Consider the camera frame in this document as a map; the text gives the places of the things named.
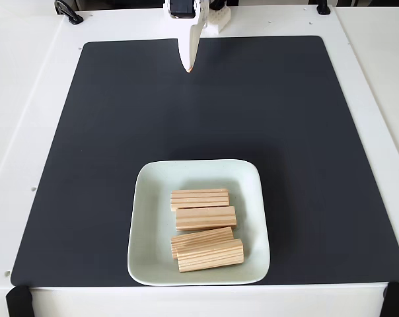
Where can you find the striped wooden block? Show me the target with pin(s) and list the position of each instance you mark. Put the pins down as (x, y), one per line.
(199, 198)
(206, 218)
(209, 256)

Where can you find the wooden block with number mark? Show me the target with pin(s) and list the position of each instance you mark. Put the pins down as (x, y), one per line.
(193, 241)

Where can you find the pale green square plate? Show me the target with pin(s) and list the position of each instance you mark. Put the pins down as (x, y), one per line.
(150, 214)

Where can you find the white toy brick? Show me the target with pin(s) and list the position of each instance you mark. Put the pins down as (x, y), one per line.
(219, 21)

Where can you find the black clamp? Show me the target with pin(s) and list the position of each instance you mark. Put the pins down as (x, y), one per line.
(323, 9)

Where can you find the black table mat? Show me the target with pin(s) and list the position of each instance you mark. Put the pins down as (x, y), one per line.
(87, 165)

